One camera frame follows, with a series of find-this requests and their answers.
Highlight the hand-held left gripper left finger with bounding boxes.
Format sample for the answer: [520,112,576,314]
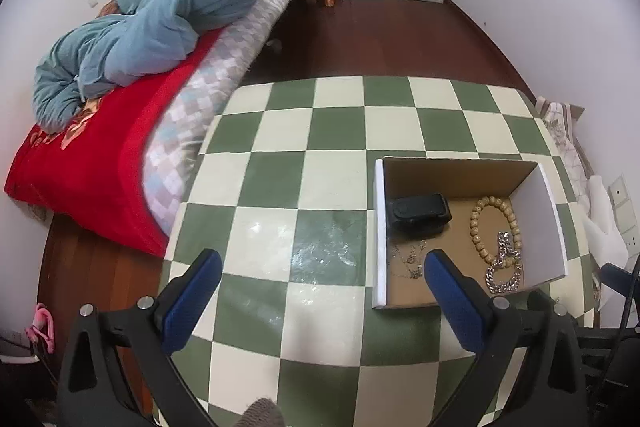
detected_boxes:
[56,249,224,427]

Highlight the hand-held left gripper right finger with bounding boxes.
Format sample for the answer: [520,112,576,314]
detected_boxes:
[424,249,597,427]

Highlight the silver chain bracelet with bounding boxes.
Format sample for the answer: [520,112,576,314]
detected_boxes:
[484,231,525,294]

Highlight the thin silver necklace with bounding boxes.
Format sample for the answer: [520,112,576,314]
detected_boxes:
[391,239,429,280]

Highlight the cardboard box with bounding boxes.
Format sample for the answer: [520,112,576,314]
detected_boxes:
[371,157,570,310]

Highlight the wooden bead bracelet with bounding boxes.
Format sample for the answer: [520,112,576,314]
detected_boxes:
[469,197,521,266]

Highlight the black case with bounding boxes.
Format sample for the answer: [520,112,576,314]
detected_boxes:
[389,193,453,238]

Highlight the pink slipper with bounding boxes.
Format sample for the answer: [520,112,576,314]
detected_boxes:
[26,303,59,355]

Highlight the black chair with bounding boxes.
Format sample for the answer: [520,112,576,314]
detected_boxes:
[575,252,640,427]

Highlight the bed with red blanket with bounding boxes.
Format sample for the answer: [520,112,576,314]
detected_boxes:
[4,0,301,259]

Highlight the checkered green tablecloth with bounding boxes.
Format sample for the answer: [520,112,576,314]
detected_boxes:
[152,76,601,427]

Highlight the patterned fabric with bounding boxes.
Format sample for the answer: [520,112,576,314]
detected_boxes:
[535,96,596,188]

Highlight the checkered mattress pad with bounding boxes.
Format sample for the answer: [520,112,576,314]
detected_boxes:
[142,0,307,238]

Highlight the blue quilt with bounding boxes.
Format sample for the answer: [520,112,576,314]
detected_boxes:
[34,0,312,132]

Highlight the wall socket panel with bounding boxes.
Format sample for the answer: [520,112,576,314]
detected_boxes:
[606,174,640,258]

